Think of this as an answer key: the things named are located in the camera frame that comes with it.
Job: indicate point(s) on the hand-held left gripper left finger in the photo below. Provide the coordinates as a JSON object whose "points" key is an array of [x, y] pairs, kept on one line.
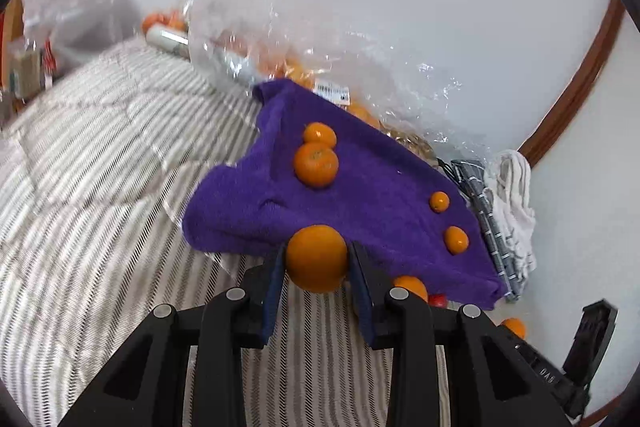
{"points": [[272, 302]]}

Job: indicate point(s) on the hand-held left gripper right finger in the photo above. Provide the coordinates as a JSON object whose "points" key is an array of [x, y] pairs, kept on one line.
{"points": [[362, 297]]}

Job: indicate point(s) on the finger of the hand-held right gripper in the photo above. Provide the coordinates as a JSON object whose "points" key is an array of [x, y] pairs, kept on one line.
{"points": [[595, 337]]}

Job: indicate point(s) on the mandarin orange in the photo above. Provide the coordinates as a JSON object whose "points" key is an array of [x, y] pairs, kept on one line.
{"points": [[316, 164], [456, 240], [320, 134], [515, 327], [410, 287], [175, 19], [439, 202], [150, 23], [316, 258]]}

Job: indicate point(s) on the purple towel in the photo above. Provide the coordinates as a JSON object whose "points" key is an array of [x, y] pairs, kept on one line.
{"points": [[375, 187]]}

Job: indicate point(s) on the small red tomato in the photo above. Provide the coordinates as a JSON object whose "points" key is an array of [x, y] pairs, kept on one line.
{"points": [[437, 300]]}

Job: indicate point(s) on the grey plaid cloth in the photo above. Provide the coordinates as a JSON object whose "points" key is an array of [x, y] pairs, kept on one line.
{"points": [[480, 202]]}

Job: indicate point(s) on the white striped towel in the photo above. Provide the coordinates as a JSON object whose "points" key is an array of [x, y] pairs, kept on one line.
{"points": [[515, 202]]}

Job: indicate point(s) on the tray of brown longans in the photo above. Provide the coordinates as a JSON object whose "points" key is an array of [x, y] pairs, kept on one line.
{"points": [[410, 142]]}

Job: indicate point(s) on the pile of bagged oranges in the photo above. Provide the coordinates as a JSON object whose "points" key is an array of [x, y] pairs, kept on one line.
{"points": [[295, 69]]}

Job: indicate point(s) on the clear plastic bag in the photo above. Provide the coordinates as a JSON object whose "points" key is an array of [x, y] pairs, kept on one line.
{"points": [[325, 42]]}

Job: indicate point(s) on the silver can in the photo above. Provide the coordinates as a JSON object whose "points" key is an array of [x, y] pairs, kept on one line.
{"points": [[167, 38]]}

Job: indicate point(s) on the grey plastic bag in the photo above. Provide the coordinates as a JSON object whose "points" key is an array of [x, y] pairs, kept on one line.
{"points": [[75, 2]]}

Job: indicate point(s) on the brown wooden door frame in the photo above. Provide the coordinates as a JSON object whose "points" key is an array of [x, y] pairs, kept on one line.
{"points": [[575, 82]]}

